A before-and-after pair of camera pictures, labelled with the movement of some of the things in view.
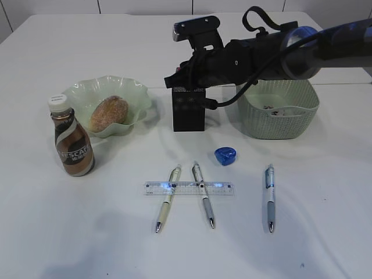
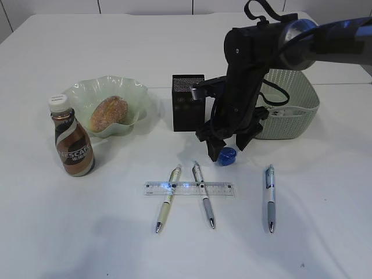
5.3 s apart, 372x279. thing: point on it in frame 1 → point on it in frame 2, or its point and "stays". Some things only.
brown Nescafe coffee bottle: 74,142 stays
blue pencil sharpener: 225,156 stays
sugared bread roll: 111,110 stays
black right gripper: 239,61 → 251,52
